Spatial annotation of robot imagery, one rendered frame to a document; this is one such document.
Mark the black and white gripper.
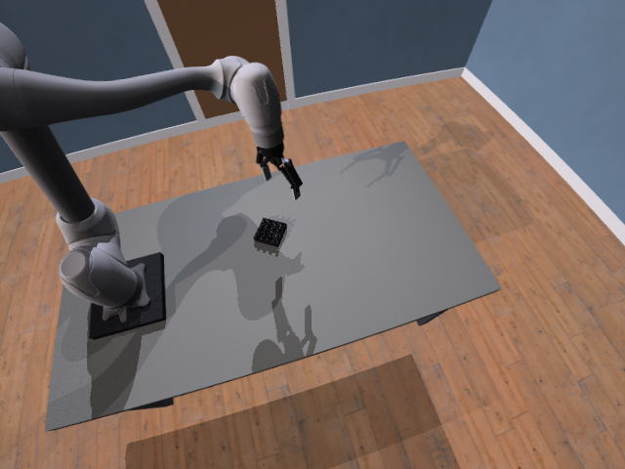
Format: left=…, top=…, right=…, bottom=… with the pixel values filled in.
left=256, top=141, right=303, bottom=200

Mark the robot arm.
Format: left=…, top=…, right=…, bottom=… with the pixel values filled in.
left=0, top=22, right=284, bottom=323

